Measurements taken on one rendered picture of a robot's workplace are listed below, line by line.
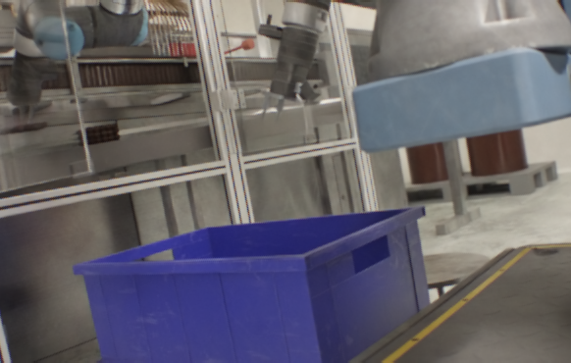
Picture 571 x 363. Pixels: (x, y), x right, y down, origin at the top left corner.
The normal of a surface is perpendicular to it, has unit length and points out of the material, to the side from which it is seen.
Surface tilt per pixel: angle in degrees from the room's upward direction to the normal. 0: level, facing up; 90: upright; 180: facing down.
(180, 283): 90
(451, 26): 70
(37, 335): 90
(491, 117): 90
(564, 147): 90
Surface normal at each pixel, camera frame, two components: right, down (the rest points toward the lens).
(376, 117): -0.63, 0.16
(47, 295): 0.76, -0.10
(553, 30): 0.46, -0.04
